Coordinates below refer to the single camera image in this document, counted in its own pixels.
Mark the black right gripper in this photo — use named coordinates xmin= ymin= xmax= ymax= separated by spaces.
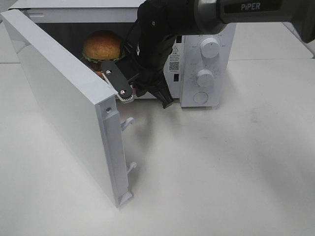
xmin=115 ymin=22 xmax=178 ymax=109

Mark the round white door button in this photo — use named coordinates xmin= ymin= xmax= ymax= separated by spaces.
xmin=193 ymin=92 xmax=208 ymax=104

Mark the burger with lettuce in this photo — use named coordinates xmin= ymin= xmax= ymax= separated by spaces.
xmin=80 ymin=30 xmax=124 ymax=77

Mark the white microwave door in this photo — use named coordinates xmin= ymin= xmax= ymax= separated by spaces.
xmin=1 ymin=10 xmax=136 ymax=207

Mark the pink round plate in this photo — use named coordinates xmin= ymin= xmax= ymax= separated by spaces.
xmin=130 ymin=85 xmax=136 ymax=96

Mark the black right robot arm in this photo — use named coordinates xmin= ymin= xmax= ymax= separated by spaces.
xmin=115 ymin=0 xmax=315 ymax=108

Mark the white warning label sticker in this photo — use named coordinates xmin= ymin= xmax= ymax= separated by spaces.
xmin=168 ymin=44 xmax=181 ymax=72

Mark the white microwave oven body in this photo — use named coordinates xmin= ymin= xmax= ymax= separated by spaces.
xmin=8 ymin=0 xmax=236 ymax=107

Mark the lower white control knob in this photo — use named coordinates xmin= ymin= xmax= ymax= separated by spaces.
xmin=196 ymin=69 xmax=214 ymax=88

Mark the white control knob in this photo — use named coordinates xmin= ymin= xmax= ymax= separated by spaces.
xmin=200 ymin=37 xmax=221 ymax=59
xmin=196 ymin=69 xmax=214 ymax=88

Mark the upper white control knob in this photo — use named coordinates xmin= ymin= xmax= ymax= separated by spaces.
xmin=200 ymin=37 xmax=221 ymax=59

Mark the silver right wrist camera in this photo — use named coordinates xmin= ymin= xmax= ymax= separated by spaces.
xmin=101 ymin=60 xmax=133 ymax=103

